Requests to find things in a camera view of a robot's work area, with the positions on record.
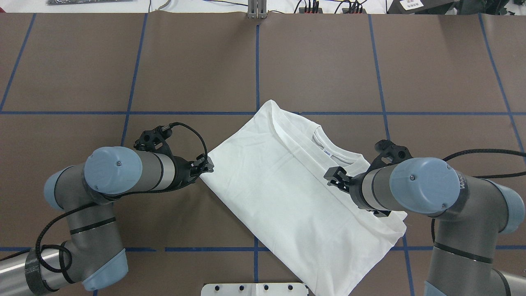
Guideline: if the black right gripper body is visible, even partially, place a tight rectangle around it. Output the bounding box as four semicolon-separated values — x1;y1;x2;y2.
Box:
349;173;391;217

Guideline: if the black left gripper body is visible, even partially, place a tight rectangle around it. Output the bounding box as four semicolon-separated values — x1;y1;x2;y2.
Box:
173;157;197;190

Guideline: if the white long-sleeve printed shirt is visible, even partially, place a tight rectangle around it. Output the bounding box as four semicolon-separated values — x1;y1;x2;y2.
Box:
201;100;406;296

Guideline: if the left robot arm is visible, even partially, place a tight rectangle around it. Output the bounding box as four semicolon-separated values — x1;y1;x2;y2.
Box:
1;146;214;296

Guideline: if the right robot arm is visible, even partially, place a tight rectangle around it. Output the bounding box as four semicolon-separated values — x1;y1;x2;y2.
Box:
324;157;525;296

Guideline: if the orange black adapter near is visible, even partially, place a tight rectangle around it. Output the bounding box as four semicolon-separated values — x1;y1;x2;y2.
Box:
338;0;367;14

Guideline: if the orange black adapter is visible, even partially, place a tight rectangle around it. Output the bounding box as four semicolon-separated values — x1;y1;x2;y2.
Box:
294;0;323;14
338;0;367;14

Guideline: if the orange black adapter far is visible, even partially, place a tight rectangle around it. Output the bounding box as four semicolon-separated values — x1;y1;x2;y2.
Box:
294;0;323;14

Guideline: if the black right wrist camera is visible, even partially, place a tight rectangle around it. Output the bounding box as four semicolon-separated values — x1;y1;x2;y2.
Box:
366;140;413;173

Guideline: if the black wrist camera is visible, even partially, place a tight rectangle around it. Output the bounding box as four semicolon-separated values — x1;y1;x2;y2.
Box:
133;125;173;157
366;140;413;173

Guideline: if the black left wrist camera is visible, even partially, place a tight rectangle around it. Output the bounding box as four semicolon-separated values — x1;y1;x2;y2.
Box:
133;125;173;157

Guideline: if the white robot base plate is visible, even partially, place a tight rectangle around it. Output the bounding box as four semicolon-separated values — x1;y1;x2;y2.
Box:
201;282;309;296

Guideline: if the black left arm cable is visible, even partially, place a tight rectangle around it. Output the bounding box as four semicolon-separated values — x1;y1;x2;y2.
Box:
35;122;209;274

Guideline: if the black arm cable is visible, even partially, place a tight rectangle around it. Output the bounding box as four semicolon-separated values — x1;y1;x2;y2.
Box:
35;122;209;274
429;148;526;243

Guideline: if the aluminium frame post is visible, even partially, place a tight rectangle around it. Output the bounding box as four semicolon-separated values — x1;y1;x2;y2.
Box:
247;0;268;19

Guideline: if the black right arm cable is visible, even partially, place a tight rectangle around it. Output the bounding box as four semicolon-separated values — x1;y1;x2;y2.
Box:
429;148;526;243

